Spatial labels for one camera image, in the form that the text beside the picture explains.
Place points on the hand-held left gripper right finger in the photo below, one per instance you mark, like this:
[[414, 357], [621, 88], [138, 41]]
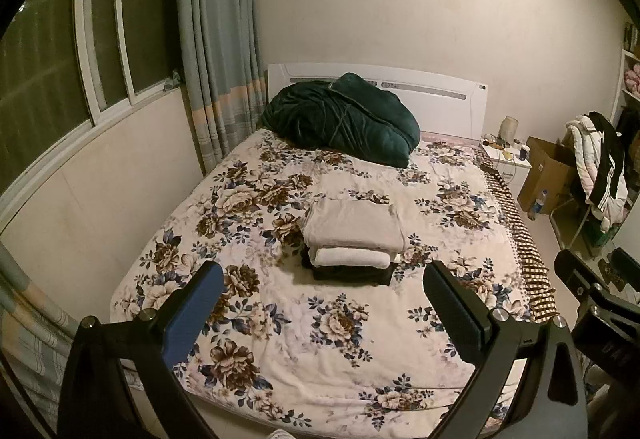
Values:
[[445, 304]]

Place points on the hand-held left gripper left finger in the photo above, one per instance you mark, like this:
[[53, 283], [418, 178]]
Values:
[[195, 309]]

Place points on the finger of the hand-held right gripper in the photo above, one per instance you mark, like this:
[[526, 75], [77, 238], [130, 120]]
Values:
[[575, 271], [622, 266]]

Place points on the grey long-sleeve shirt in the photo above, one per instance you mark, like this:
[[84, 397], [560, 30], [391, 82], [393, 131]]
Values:
[[350, 224]]

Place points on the brown checked blanket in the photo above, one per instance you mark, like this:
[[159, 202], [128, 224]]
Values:
[[530, 264]]

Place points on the metal chair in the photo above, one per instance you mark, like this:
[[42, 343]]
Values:
[[570, 219]]

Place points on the plastic water bottle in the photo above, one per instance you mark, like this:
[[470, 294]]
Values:
[[537, 205]]

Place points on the black folded garment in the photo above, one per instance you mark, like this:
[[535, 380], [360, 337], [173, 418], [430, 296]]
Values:
[[350, 275]]

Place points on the large cardboard box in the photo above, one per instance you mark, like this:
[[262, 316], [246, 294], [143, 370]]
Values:
[[547, 174]]

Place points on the large white folded garment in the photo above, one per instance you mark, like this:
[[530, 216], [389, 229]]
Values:
[[345, 258]]

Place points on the floral quilt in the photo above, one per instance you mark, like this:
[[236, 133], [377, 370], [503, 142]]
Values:
[[300, 344]]

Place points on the black jacket with white stripes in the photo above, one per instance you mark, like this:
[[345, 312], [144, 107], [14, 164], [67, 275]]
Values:
[[607, 154]]

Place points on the white nightstand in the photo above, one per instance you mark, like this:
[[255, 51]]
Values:
[[510, 171]]

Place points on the dark cup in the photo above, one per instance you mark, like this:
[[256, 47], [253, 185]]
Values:
[[524, 152]]

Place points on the white wardrobe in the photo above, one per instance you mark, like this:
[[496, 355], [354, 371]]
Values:
[[631, 129]]

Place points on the beige table lamp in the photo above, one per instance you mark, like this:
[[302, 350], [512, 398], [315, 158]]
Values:
[[509, 129]]

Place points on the green striped curtain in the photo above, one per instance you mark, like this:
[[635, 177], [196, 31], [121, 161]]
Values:
[[215, 44], [30, 344]]

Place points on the pink blanket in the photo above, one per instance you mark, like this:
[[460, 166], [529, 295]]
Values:
[[632, 79]]

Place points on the white bed headboard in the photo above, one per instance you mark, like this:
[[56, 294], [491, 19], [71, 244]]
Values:
[[440, 99]]

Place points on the dark green duvet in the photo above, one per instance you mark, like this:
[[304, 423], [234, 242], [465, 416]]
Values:
[[335, 119]]

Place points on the window with white frame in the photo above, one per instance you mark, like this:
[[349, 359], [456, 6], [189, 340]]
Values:
[[55, 44]]

